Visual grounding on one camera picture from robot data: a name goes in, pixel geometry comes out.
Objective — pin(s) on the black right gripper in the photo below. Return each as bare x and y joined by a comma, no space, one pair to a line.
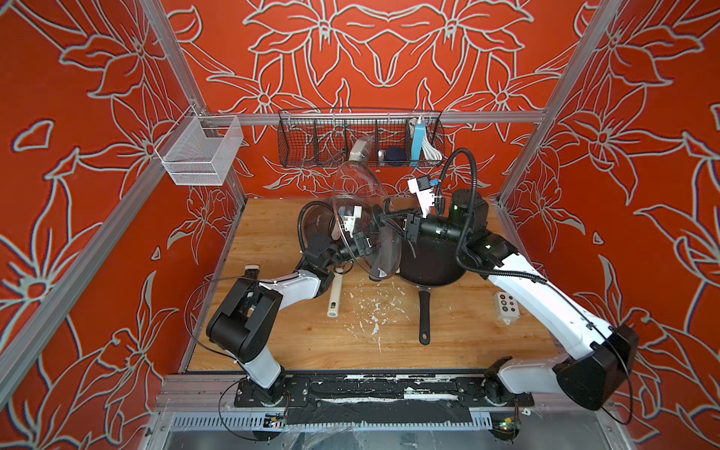
414,224

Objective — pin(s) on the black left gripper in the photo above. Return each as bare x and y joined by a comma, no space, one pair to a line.
361,247

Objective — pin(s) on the glass lid with black knob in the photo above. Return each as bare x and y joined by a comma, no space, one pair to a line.
357,185

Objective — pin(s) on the grey cleaning cloth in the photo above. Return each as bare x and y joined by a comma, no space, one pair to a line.
385,254

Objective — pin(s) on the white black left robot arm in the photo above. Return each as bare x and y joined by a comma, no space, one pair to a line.
243,323

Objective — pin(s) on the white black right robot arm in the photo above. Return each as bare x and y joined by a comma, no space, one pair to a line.
597,357

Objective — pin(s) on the black lidded frying pan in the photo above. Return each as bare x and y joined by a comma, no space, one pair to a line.
429,263

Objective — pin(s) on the dark blue round object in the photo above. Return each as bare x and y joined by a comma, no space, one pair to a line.
395,156

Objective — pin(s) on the silver packet in basket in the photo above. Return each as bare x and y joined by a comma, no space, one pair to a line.
362,150

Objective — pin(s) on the light blue box in basket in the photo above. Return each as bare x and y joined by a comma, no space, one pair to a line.
418,131

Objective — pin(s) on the white button control box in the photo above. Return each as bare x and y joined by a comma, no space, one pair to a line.
507,308

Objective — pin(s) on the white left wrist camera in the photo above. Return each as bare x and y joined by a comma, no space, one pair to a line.
349,215

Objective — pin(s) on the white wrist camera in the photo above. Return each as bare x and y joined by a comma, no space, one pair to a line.
426,191
349,215

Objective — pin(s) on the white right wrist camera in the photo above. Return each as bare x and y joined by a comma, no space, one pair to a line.
426,191

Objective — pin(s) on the brown pan with cream handle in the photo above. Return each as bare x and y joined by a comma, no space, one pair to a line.
322,251

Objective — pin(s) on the black wire wall basket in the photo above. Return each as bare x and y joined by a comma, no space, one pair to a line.
315,138

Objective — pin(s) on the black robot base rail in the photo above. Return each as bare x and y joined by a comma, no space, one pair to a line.
385,398

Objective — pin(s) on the white wire mesh basket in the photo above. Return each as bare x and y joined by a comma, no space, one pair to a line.
200,151

